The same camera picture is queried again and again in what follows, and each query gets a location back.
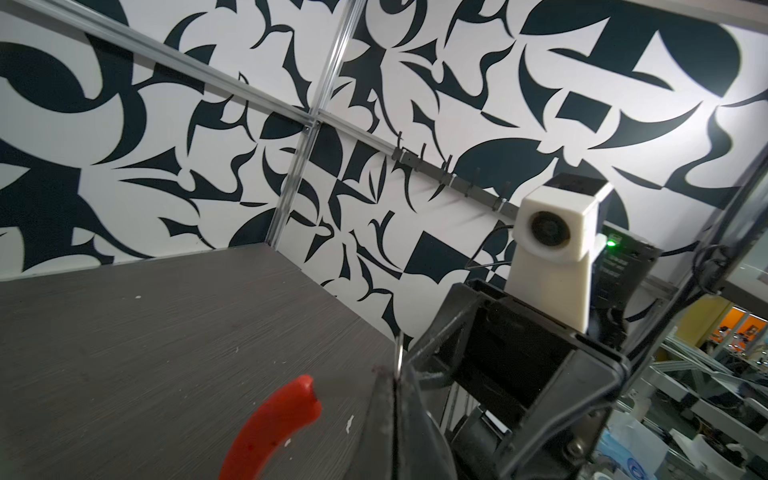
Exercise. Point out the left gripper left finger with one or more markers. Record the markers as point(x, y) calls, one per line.
point(375, 454)

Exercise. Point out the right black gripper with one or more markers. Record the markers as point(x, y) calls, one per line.
point(544, 390)

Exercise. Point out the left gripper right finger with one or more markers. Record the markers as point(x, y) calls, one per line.
point(421, 450)

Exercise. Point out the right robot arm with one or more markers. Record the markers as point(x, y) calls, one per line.
point(620, 269)

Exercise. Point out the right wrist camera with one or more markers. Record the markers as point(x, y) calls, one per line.
point(558, 236)

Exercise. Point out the black wall hook rack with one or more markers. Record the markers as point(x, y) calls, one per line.
point(497, 203)

